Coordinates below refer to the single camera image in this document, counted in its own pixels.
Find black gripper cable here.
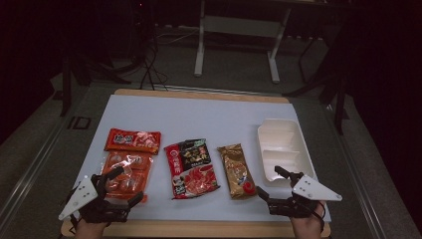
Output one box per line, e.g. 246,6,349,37
310,203,326,233

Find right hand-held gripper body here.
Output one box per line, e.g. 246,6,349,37
267,172,343,219

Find white table sheet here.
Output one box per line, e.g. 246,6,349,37
73,94,332,223

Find person's left hand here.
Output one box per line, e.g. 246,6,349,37
74,217,112,239

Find white divided plastic tray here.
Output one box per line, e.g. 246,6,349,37
257,118,316,187

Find orange snack packet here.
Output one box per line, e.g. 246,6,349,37
99,127,162,203

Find black floor cables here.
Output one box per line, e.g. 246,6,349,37
138,31,170,92

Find person's right hand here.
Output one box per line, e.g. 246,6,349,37
290,201,327,239

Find white metal table frame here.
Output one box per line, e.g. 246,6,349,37
193,0,293,85

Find gold snack packet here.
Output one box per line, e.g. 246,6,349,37
217,142,258,201

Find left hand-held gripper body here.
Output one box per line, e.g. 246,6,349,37
59,173,131,224

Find red and black soup packet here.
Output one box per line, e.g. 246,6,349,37
163,137,221,201

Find black metal stand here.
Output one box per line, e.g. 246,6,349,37
284,33,350,135
59,49,133,118

